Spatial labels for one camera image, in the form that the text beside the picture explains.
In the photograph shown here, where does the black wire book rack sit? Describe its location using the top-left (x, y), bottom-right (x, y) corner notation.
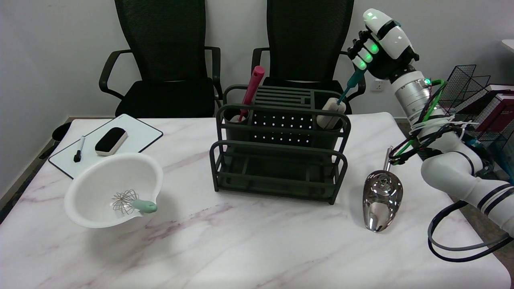
top-left (416, 64), bottom-right (514, 180)

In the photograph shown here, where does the dark green kitchen storage rack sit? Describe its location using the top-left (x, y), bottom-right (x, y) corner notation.
top-left (209, 84), bottom-right (351, 205)

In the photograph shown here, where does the black whiteboard marker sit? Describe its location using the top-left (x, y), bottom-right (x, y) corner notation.
top-left (73, 136), bottom-right (86, 163)

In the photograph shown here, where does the dark maroon book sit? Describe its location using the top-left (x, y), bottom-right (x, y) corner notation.
top-left (462, 92), bottom-right (514, 134)

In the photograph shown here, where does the pink red long utensil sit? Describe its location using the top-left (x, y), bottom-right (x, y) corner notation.
top-left (238, 66), bottom-right (265, 122)

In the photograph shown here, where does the black mesh office chair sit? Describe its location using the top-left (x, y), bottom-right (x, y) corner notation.
top-left (99, 0), bottom-right (222, 118)
top-left (252, 0), bottom-right (366, 117)

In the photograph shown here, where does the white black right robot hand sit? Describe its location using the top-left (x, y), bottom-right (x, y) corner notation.
top-left (347, 8), bottom-right (419, 81)

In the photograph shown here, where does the shiny metal scoop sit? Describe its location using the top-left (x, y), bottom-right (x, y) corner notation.
top-left (362, 146), bottom-right (404, 233)

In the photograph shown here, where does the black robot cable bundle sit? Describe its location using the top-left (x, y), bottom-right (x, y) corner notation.
top-left (388, 120), bottom-right (468, 166)

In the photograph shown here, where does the teal handled sponge bottle brush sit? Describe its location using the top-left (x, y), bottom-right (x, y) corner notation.
top-left (316, 68), bottom-right (364, 130)

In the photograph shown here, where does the black round floor object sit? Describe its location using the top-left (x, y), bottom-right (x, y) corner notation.
top-left (51, 122), bottom-right (72, 142)

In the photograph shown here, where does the black white board eraser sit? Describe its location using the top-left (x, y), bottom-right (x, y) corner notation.
top-left (95, 127), bottom-right (129, 157)

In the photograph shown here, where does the wire whisk with green handle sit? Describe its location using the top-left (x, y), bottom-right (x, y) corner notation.
top-left (111, 189), bottom-right (158, 215)

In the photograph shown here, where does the green robot cable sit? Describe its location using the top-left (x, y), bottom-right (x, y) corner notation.
top-left (396, 79), bottom-right (449, 162)

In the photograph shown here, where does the white plastic mixing bowl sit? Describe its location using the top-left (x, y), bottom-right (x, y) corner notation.
top-left (64, 153), bottom-right (164, 229)

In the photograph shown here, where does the grey black cable loop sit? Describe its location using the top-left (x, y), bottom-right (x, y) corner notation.
top-left (427, 200), bottom-right (514, 263)

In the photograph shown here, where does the small white whiteboard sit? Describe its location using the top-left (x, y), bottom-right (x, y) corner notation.
top-left (48, 114), bottom-right (163, 179)

